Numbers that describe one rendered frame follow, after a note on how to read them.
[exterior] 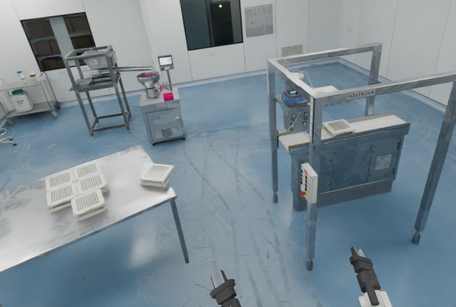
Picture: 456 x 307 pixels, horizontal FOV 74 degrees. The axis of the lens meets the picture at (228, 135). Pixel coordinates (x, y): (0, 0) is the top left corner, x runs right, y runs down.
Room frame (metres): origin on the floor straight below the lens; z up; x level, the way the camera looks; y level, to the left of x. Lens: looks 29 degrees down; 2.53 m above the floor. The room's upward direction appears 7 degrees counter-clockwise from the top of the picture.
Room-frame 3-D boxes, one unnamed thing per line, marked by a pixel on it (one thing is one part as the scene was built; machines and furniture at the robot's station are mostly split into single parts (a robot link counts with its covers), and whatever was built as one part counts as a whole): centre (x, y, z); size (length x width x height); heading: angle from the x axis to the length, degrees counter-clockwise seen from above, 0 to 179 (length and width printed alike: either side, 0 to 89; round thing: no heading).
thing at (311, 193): (1.79, -0.56, 1.05); 0.17 x 0.06 x 0.26; 8
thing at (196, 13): (7.55, 0.05, 1.43); 1.38 x 0.01 x 1.16; 99
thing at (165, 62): (4.98, 0.87, 1.07); 0.23 x 0.10 x 0.62; 99
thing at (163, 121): (4.81, 1.06, 0.38); 0.63 x 0.57 x 0.76; 99
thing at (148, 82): (4.85, 1.11, 0.95); 0.49 x 0.36 x 0.37; 99
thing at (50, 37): (7.04, 3.38, 1.43); 1.32 x 0.01 x 1.11; 99
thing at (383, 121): (2.75, -1.22, 0.89); 1.35 x 0.25 x 0.05; 98
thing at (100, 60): (5.22, 1.89, 0.75); 1.43 x 1.06 x 1.50; 99
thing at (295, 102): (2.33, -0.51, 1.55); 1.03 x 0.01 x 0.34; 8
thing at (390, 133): (2.75, -1.22, 0.86); 1.30 x 0.29 x 0.10; 98
